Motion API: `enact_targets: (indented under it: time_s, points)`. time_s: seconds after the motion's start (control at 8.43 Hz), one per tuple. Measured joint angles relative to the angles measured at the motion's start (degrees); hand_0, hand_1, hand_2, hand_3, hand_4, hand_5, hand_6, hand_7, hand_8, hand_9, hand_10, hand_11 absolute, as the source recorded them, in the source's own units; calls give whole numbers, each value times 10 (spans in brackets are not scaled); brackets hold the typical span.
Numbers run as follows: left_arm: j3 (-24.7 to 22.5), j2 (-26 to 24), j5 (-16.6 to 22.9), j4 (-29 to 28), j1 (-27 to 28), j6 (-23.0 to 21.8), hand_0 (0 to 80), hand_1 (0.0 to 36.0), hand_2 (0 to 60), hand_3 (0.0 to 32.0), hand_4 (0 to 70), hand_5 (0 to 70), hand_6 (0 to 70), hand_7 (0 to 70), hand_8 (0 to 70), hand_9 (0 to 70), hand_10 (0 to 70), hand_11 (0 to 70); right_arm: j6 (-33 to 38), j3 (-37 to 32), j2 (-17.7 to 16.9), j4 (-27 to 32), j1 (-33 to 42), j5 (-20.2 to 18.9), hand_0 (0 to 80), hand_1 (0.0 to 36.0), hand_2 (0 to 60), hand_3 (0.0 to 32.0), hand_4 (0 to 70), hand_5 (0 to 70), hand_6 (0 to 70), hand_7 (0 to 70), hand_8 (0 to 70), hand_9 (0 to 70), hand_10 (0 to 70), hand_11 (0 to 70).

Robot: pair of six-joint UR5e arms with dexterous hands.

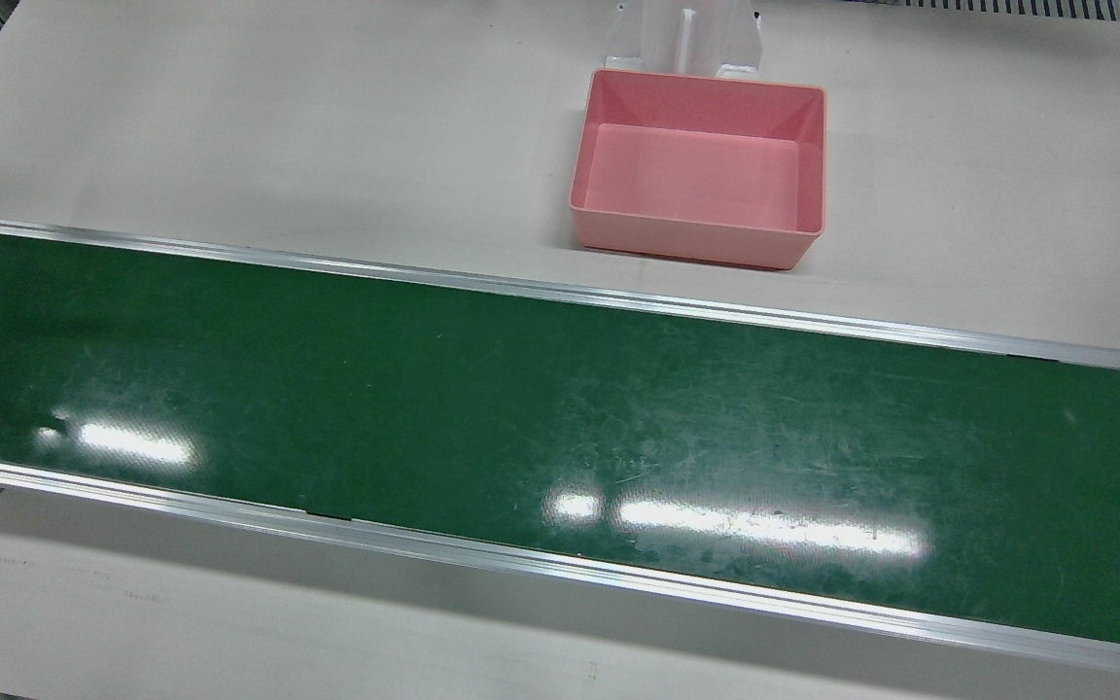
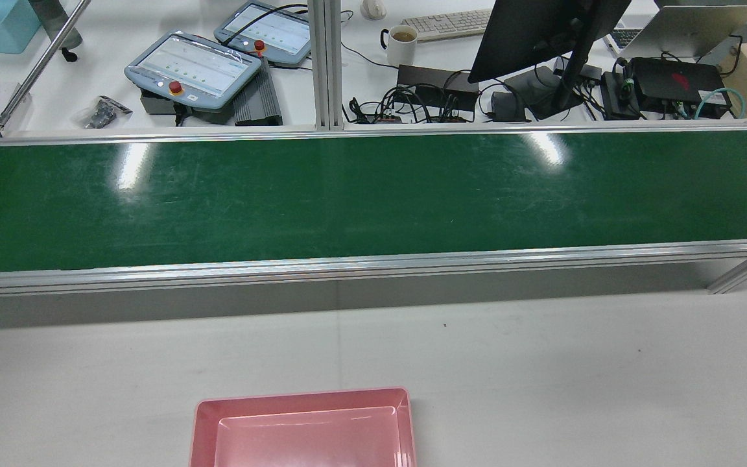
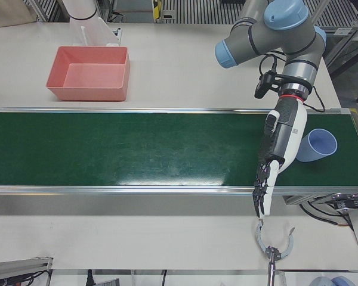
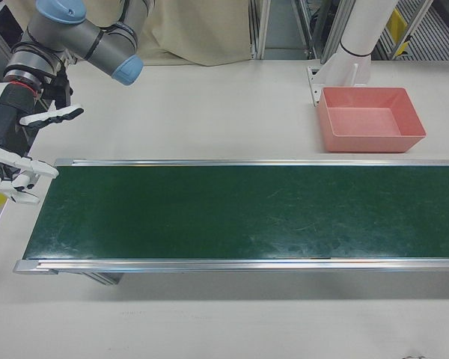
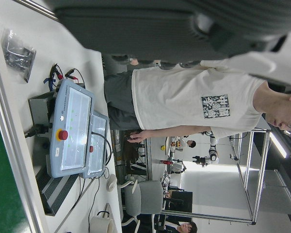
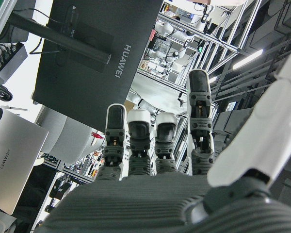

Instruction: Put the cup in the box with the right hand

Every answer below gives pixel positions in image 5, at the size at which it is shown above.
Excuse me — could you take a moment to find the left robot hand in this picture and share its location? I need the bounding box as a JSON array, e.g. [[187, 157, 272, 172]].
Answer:
[[53, 0, 291, 90]]

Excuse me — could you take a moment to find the grey power supply box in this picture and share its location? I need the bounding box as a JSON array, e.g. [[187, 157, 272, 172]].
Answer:
[[28, 91, 62, 133]]

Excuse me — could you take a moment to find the person in white T-shirt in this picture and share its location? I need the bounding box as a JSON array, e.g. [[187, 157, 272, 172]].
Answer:
[[103, 65, 291, 143]]

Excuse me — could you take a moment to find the red and black clip lead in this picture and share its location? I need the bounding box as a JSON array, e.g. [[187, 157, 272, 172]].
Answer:
[[64, 68, 87, 88]]

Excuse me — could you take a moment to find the grey teach pendant touchscreen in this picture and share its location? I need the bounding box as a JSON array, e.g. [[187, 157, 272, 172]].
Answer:
[[80, 111, 110, 180], [49, 79, 96, 179]]

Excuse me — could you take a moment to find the seated person with black hair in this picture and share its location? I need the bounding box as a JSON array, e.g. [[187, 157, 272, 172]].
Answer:
[[178, 138, 197, 149]]

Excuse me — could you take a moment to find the plastic bag of black parts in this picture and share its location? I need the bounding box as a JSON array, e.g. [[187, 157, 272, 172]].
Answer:
[[1, 28, 37, 83]]

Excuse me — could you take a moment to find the white humanoid robot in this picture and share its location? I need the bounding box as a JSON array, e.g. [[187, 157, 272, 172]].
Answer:
[[192, 131, 220, 168]]

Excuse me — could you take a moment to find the white computer mouse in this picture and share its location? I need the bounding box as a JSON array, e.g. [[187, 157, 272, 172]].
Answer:
[[106, 173, 118, 193]]

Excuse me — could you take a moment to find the grey office chair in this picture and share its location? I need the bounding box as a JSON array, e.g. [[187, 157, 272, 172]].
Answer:
[[120, 179, 164, 227]]

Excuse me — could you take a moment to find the black monitor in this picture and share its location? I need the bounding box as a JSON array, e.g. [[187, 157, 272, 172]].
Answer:
[[163, 190, 194, 215]]

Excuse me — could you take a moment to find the white tape roll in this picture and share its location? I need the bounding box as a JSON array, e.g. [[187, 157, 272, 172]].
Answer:
[[89, 210, 116, 233]]

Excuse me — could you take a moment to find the person in dark jacket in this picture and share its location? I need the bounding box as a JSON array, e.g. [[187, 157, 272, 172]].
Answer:
[[164, 220, 198, 233]]

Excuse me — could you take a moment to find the black pendant cable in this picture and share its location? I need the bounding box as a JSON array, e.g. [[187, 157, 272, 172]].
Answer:
[[90, 131, 113, 171]]

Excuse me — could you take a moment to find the aluminium frame cage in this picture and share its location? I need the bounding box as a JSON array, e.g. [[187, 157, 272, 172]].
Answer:
[[160, 128, 275, 225]]

